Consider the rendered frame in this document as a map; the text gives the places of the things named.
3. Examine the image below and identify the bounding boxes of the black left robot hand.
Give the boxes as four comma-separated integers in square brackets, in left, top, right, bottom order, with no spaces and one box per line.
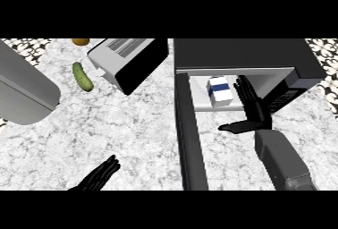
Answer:
[67,154,122,191]

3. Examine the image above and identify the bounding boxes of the dark grey microwave door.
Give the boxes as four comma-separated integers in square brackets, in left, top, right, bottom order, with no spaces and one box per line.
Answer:
[173,72,210,191]

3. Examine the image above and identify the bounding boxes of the large grey rounded appliance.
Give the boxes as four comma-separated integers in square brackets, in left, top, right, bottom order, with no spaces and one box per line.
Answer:
[0,39,63,126]

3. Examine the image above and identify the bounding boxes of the dark grey microwave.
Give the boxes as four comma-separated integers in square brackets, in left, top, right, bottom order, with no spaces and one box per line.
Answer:
[173,38,330,114]

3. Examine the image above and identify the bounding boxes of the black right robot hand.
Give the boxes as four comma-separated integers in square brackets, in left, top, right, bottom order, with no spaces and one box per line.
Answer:
[218,74,274,135]

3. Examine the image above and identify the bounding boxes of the white and blue milk carton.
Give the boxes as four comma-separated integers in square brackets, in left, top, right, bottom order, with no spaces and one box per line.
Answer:
[207,75,234,108]

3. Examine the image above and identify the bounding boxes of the silver and black toaster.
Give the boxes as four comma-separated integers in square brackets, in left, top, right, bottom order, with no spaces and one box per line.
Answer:
[86,38,170,97]

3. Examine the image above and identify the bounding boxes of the brown potato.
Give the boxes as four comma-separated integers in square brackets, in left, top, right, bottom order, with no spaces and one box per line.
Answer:
[71,38,92,47]

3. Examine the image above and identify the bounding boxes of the green cucumber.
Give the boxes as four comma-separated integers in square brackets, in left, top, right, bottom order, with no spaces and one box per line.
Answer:
[71,61,95,93]

